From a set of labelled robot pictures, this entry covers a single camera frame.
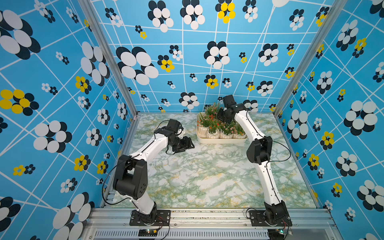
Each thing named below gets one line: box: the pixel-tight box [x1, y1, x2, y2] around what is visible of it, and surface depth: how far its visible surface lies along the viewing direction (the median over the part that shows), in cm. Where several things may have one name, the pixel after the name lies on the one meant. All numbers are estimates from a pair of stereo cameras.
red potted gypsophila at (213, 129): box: [207, 119, 221, 139], surface depth 101 cm
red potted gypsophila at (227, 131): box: [219, 122, 236, 139], surface depth 96 cm
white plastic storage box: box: [196, 112, 249, 144], surface depth 101 cm
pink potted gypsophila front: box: [197, 112, 211, 138], surface depth 103 cm
